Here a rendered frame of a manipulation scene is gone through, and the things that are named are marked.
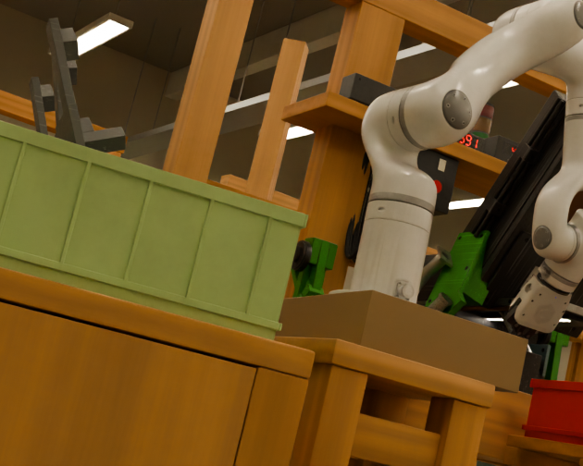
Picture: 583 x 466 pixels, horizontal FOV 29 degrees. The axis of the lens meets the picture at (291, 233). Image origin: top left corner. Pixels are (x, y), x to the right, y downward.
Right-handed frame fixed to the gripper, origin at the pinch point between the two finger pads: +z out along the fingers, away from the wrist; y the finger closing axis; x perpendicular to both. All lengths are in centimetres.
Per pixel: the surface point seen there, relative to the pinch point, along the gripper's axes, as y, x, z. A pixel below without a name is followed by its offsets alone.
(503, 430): 3.5, -8.7, 16.3
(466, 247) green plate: 4.2, 38.5, -1.7
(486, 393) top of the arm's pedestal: -31, -39, -8
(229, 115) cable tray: 180, 670, 200
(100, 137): -110, -39, -28
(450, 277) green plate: 2.0, 34.5, 5.6
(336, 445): -57, -47, 5
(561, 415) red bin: 0.6, -22.8, 1.3
